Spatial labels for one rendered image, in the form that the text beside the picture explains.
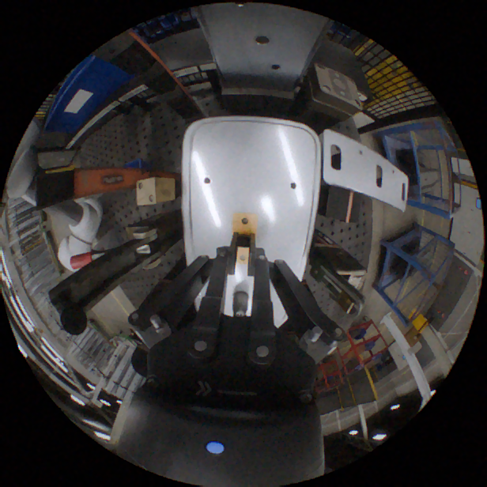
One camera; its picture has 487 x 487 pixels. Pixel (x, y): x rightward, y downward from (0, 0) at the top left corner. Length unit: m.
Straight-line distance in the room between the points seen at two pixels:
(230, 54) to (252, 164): 0.17
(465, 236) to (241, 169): 7.87
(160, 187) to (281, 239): 0.19
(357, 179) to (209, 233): 0.28
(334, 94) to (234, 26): 0.15
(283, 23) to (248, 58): 0.08
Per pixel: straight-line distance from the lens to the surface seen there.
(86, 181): 0.17
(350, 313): 0.24
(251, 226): 0.21
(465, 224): 7.78
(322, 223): 0.61
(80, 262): 0.26
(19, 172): 0.49
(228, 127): 0.24
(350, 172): 0.28
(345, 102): 0.26
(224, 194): 0.22
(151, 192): 0.19
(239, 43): 0.22
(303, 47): 0.22
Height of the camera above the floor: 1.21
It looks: 67 degrees down
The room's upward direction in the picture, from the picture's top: 172 degrees counter-clockwise
